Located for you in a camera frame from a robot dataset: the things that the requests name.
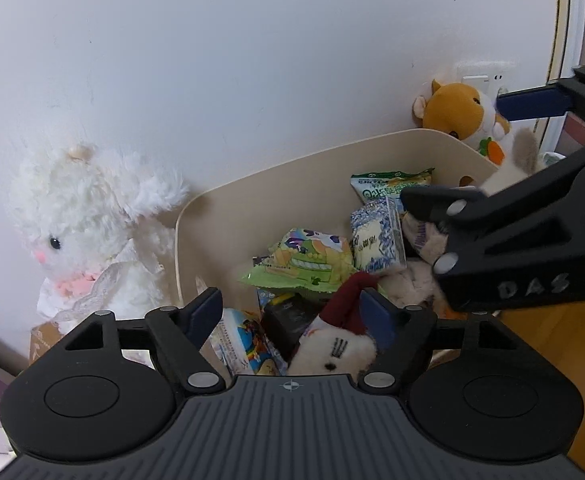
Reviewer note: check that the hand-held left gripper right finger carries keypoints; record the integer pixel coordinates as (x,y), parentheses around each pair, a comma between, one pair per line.
(377,315)

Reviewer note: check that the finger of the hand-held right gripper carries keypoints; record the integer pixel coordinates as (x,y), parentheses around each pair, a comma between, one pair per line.
(532,102)
(452,205)

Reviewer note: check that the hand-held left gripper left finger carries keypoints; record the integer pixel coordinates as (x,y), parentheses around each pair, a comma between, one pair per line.
(205,315)

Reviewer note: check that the beige plush toy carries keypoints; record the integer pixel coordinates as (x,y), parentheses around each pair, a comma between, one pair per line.
(515,160)

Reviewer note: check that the plush toy with red hat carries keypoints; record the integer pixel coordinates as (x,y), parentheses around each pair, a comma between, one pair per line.
(332,355)

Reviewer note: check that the beige plastic storage box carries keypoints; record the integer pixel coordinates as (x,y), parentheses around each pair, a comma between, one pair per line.
(272,195)

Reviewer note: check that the colourful cartoon packet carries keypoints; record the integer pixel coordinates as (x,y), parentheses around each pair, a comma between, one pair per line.
(245,345)

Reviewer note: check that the pink box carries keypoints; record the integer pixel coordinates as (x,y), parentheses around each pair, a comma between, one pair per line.
(575,132)

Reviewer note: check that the blue white snack packet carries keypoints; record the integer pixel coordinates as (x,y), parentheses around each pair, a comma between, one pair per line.
(377,240)

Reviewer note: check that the orange hamster plush toy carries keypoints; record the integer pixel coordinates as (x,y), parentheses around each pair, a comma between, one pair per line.
(452,110)

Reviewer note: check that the small black box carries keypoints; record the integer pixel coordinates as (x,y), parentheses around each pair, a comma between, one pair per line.
(287,320)

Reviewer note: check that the green cartoon snack packet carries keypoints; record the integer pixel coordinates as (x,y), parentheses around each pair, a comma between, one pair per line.
(307,260)

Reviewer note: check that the white rabbit plush toy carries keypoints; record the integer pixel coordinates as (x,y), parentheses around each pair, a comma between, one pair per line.
(92,210)

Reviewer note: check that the white wall socket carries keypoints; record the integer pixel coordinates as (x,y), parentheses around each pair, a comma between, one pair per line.
(477,71)

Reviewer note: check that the white door frame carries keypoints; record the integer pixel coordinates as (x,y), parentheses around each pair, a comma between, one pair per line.
(570,20)

